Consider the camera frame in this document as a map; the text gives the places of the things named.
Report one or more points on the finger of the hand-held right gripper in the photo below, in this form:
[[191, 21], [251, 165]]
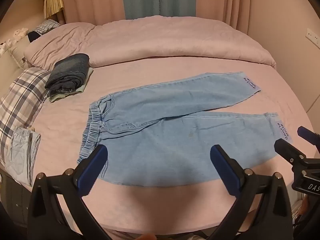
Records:
[[287, 150], [306, 133]]

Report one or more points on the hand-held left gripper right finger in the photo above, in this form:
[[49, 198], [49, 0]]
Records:
[[225, 170]]

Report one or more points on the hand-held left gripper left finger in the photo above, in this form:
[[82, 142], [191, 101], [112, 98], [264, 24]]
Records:
[[91, 171]]

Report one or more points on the light blue denim pants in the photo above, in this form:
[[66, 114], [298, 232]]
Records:
[[160, 140]]

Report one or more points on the folded pale denim pants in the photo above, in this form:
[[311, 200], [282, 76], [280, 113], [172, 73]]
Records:
[[21, 155]]

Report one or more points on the folded light green cloth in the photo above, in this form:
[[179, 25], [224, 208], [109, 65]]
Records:
[[82, 86]]

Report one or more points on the plaid pillow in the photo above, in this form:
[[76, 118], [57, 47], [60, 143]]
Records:
[[21, 102]]

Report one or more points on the folded dark blue garment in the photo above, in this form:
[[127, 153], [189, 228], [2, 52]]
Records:
[[68, 73]]

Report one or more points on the pink duvet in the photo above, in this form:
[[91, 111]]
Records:
[[160, 40]]

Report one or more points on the checked blue cloth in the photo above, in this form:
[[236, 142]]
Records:
[[46, 26]]

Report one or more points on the white plush toy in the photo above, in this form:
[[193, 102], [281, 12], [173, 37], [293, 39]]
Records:
[[18, 33]]

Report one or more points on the pink curtain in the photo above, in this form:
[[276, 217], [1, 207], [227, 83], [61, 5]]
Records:
[[92, 1], [220, 0]]

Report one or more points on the yellow fringed cloth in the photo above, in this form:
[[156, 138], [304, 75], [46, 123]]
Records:
[[53, 1]]

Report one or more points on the white wall socket strip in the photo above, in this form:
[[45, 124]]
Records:
[[313, 36]]

